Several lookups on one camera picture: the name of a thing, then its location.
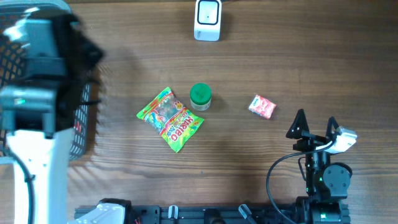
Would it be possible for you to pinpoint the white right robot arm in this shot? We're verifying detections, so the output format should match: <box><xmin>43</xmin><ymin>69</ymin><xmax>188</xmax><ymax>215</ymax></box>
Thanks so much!
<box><xmin>286</xmin><ymin>109</ymin><xmax>358</xmax><ymax>223</ymax></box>

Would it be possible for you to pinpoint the Haribo gummy bag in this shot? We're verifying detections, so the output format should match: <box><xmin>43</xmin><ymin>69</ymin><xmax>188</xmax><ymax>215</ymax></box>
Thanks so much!
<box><xmin>136</xmin><ymin>87</ymin><xmax>204</xmax><ymax>152</ymax></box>

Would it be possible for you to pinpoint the red small candy packet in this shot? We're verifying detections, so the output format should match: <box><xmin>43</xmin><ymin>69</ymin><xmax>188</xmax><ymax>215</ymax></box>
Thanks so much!
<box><xmin>248</xmin><ymin>95</ymin><xmax>277</xmax><ymax>119</ymax></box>

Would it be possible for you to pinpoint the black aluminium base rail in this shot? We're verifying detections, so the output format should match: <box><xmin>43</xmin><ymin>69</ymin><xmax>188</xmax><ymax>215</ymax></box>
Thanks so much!
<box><xmin>73</xmin><ymin>203</ymin><xmax>351</xmax><ymax>224</ymax></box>

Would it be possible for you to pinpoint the green lid jar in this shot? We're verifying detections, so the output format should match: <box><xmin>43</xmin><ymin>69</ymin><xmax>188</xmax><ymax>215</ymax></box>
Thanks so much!
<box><xmin>190</xmin><ymin>83</ymin><xmax>212</xmax><ymax>111</ymax></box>

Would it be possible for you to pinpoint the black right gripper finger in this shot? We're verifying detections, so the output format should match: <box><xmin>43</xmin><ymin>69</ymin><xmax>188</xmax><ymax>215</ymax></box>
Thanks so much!
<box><xmin>285</xmin><ymin>109</ymin><xmax>310</xmax><ymax>139</ymax></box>
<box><xmin>325</xmin><ymin>116</ymin><xmax>339</xmax><ymax>139</ymax></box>

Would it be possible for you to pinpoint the grey plastic shopping basket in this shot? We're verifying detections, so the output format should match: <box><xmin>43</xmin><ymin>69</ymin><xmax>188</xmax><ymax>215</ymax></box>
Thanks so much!
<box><xmin>1</xmin><ymin>0</ymin><xmax>90</xmax><ymax>161</ymax></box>

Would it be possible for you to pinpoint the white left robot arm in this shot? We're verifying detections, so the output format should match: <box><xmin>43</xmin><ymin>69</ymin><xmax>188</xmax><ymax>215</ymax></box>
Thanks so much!
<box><xmin>1</xmin><ymin>8</ymin><xmax>103</xmax><ymax>223</ymax></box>

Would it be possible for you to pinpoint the white barcode scanner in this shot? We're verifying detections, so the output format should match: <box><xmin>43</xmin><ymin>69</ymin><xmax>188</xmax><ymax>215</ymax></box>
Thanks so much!
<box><xmin>194</xmin><ymin>0</ymin><xmax>222</xmax><ymax>42</ymax></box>

